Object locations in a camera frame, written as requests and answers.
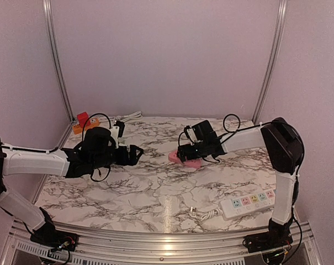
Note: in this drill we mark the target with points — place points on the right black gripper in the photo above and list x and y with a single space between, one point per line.
189 155

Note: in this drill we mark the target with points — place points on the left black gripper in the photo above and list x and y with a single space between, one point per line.
132 159

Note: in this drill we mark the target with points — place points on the pink triangular power strip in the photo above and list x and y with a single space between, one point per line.
196 164

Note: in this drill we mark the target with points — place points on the orange power strip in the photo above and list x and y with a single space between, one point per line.
77 129

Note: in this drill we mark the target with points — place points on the red cube socket adapter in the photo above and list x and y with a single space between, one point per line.
83 119

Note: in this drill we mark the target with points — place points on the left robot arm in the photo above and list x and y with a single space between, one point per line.
99 148

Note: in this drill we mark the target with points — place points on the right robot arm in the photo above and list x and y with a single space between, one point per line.
286 153

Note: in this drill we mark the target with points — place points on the white multicolour power strip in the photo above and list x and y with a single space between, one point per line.
247 204

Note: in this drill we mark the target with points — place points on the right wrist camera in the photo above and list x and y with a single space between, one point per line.
190 134

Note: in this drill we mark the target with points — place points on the aluminium front rail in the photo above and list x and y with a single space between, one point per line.
97 246

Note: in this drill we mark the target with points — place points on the left aluminium frame post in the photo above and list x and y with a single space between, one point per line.
47 6

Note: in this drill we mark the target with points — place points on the aluminium frame post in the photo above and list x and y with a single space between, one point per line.
47 6
274 52

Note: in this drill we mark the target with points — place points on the right aluminium frame post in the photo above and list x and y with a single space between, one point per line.
274 52

